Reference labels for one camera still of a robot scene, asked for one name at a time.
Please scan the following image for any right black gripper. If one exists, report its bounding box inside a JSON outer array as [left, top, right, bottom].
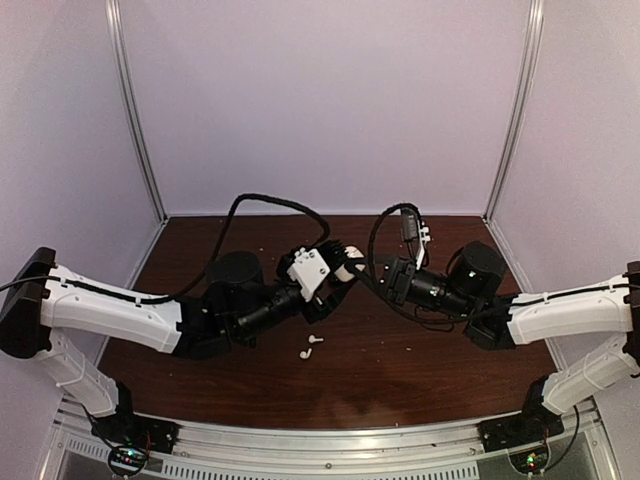
[[346, 255, 475, 321]]

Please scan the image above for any white earbud charging case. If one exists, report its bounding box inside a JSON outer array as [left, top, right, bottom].
[[335, 245, 365, 283]]

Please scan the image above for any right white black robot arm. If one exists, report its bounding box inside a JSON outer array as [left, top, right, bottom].
[[347, 241, 639, 442]]

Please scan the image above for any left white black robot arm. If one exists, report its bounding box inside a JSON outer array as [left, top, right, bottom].
[[1, 241, 364, 444]]

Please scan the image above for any right circuit board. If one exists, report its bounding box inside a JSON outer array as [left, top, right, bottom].
[[509, 449, 550, 476]]

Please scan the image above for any circuit board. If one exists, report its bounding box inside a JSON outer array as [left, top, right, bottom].
[[509, 449, 550, 476], [107, 445, 148, 477]]

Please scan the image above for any left circuit board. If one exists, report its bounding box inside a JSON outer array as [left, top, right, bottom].
[[107, 445, 148, 477]]

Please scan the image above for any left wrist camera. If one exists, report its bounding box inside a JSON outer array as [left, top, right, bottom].
[[276, 240, 346, 303]]

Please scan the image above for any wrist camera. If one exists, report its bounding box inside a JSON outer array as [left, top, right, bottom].
[[276, 240, 346, 303], [400, 207, 431, 268]]

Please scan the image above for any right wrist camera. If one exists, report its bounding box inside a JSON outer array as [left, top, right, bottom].
[[400, 207, 431, 268]]

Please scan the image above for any right black braided cable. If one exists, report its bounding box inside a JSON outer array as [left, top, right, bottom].
[[367, 201, 511, 321]]

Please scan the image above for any black braided cable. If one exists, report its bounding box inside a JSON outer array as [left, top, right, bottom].
[[367, 201, 511, 321], [134, 193, 332, 304]]

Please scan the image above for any left black braided cable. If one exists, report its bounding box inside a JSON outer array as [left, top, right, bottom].
[[134, 193, 332, 304]]

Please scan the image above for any aluminium front rail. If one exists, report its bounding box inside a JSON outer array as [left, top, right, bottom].
[[36, 397, 622, 479]]

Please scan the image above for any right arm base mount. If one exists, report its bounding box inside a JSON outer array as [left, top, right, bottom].
[[478, 412, 564, 452]]

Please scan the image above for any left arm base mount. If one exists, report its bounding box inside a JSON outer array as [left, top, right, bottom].
[[88, 413, 179, 454]]

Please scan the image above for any right aluminium frame post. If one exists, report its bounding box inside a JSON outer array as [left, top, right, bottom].
[[483, 0, 545, 224]]

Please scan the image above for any aluminium frame post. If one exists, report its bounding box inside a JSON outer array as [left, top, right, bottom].
[[483, 0, 545, 224], [105, 0, 168, 223]]

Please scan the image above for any left aluminium frame post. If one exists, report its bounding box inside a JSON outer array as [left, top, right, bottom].
[[105, 0, 168, 223]]

